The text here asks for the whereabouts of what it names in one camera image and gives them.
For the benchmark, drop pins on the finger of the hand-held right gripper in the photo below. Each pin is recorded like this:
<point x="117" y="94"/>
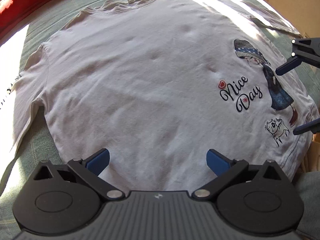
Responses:
<point x="306" y="128"/>
<point x="287" y="66"/>

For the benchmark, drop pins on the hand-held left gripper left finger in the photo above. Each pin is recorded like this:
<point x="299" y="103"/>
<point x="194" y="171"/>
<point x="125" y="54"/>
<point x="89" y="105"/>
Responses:
<point x="100" y="161"/>

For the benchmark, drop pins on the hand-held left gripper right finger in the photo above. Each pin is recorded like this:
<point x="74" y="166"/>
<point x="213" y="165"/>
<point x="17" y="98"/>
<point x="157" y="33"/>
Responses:
<point x="217" y="163"/>

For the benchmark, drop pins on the white printed t-shirt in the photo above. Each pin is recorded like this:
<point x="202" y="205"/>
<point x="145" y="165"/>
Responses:
<point x="137" y="80"/>

